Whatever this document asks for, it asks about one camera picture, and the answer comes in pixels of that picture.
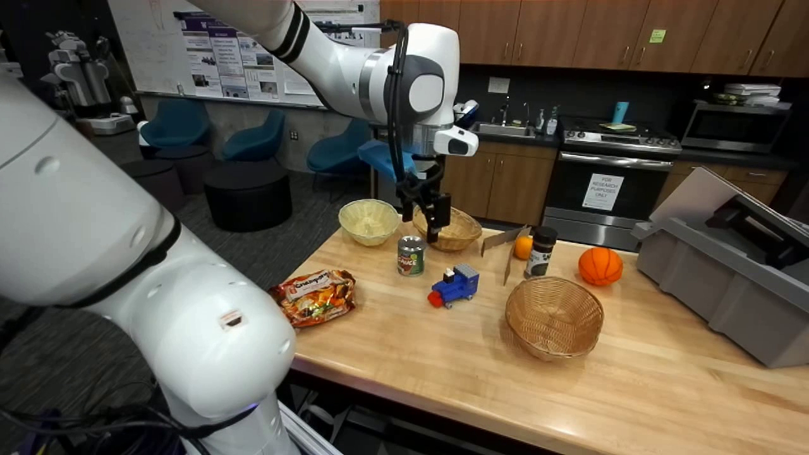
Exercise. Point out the orange snack bag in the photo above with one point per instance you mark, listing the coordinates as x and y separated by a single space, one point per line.
317 298

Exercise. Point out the cream wicker basket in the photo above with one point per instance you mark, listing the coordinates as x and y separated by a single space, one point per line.
367 224

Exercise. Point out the green sticky note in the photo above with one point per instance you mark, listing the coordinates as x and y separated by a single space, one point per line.
657 35

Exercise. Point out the black microwave oven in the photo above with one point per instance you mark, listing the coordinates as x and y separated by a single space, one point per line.
734 127

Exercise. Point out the blue brick toy train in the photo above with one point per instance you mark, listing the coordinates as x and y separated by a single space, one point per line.
456 285

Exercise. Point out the small orange fruit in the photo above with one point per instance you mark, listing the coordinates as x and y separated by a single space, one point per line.
524 245

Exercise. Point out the black round ottoman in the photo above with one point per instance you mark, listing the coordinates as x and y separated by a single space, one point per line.
248 194

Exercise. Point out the dish rack with dishes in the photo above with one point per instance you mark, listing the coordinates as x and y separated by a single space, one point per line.
470 115

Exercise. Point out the flat grey metal tool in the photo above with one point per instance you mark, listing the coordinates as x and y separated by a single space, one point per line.
501 239

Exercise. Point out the orange toy pumpkin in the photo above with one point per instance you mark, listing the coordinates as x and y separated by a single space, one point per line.
600 267

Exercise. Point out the white poster board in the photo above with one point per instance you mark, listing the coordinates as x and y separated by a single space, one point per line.
219 58

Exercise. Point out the brown wicker basket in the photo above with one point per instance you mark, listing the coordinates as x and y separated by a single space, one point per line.
462 230
555 318

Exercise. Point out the spice bottle black lid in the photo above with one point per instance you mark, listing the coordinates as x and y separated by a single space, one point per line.
539 254

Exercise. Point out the white paper sheet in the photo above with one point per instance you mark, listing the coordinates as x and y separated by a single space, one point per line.
603 192

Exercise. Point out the wooden wall cabinet row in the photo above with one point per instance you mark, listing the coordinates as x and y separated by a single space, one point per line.
572 33

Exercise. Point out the wooden sink base cabinet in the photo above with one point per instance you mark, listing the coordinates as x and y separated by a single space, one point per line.
506 181

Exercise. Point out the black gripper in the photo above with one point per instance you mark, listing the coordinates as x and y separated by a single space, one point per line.
423 187

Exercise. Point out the steel kitchen sink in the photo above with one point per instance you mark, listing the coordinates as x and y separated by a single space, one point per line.
504 133

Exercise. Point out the white wall notice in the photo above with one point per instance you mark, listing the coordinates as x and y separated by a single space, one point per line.
500 87

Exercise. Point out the grey background machine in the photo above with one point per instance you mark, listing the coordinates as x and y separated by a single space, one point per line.
80 79

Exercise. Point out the tin can green label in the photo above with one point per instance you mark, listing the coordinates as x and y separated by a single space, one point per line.
410 256

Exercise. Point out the blue cup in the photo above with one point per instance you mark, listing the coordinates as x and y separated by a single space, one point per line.
620 111

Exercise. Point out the stainless steel oven range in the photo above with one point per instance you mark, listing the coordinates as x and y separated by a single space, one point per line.
609 160

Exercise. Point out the blue lounge chair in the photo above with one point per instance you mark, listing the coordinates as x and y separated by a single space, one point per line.
253 139
176 127
338 151

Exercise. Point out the grey plastic bin with lid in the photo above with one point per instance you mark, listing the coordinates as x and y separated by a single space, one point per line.
724 278

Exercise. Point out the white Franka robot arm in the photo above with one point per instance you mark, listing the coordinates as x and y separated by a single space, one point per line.
85 211

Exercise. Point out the soap dispenser bottle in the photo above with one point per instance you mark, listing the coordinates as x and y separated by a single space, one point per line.
552 124

